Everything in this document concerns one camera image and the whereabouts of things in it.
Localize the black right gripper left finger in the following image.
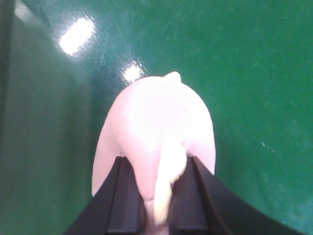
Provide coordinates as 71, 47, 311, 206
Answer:
65, 157, 146, 235

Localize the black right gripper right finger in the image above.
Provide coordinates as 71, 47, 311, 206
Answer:
168, 157, 299, 235

